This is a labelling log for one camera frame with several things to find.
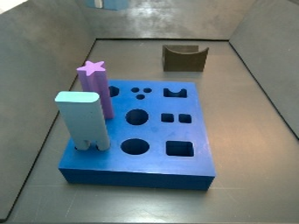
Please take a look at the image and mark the light blue rectangular block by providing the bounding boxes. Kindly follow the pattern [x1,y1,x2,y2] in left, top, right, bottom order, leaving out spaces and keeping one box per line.
[85,0,128,11]

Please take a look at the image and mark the dark blue shape board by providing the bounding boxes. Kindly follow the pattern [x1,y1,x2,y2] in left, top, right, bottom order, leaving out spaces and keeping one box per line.
[58,80,216,191]

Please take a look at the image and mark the black curved fixture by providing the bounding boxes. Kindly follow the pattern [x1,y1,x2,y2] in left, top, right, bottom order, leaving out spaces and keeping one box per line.
[162,45,209,72]

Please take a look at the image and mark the light blue arch peg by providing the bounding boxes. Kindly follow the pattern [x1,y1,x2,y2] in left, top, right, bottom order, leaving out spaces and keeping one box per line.
[54,91,109,151]

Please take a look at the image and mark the purple star peg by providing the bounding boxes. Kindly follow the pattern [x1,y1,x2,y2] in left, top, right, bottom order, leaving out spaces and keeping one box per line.
[76,60,114,119]

